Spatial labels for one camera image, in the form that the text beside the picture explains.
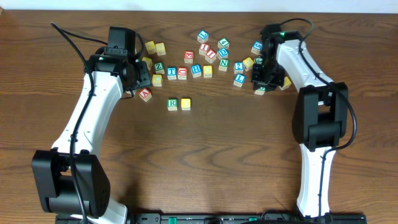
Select green B block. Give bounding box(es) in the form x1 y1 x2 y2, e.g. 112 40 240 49
254 87 266 95

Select green R block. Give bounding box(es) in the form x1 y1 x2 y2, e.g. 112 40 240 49
167 98 178 111

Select yellow O block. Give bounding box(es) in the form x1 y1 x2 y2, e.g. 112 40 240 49
181 98 192 111
203 65 213 78

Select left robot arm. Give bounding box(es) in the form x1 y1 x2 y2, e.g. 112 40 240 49
32 54 150 223

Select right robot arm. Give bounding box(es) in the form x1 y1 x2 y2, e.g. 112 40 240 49
251 24 352 219

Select green J block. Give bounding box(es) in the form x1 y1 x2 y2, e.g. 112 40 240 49
254 57 263 65

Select yellow C block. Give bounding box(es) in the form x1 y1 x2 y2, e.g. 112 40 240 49
152 74 163 87

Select red A block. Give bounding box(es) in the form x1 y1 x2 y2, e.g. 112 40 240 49
139 88 152 102

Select yellow block beside L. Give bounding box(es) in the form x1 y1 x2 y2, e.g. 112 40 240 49
142 57 153 70

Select yellow block far right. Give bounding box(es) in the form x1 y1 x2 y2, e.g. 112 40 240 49
279 77 292 91

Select green Z block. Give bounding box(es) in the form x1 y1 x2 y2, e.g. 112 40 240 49
154 62 165 74

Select yellow block right centre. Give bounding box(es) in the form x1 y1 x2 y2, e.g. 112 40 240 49
243 57 254 72

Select blue L block lower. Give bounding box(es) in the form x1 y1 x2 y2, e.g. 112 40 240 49
233 73 246 88

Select blue l block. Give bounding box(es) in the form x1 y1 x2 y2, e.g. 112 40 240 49
197 30 209 43
233 73 246 88

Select blue 2 block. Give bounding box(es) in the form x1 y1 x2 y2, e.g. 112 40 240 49
234 62 244 74

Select blue G block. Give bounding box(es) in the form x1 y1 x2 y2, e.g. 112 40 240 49
251 40 263 55

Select blue T block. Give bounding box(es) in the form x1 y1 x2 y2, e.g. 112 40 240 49
167 67 177 80

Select yellow block top left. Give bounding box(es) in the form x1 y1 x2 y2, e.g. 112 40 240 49
145 41 157 55

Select yellow S block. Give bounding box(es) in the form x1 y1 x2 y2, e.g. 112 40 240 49
155 42 166 56

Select red U block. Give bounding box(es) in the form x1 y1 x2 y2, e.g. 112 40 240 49
177 67 188 80

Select green N block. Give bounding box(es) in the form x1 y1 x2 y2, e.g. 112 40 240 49
218 58 229 72

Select blue D block centre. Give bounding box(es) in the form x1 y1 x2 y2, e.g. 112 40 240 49
217 48 229 60

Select red E block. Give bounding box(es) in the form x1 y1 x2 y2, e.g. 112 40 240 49
183 50 194 63

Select green 4 block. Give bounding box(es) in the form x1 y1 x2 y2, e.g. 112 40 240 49
218 37 230 49

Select blue H block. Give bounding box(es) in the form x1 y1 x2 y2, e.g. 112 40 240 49
191 64 202 78

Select red I block lower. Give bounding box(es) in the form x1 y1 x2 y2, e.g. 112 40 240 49
205 49 217 63

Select red i block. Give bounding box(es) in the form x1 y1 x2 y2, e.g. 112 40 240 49
205 49 217 63
199 43 210 55

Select red I block upper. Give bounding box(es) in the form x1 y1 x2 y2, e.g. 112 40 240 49
199 43 210 55

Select blue L block top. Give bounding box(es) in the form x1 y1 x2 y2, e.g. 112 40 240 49
197 30 209 43

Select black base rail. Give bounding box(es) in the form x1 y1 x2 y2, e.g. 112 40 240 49
55 212 368 224

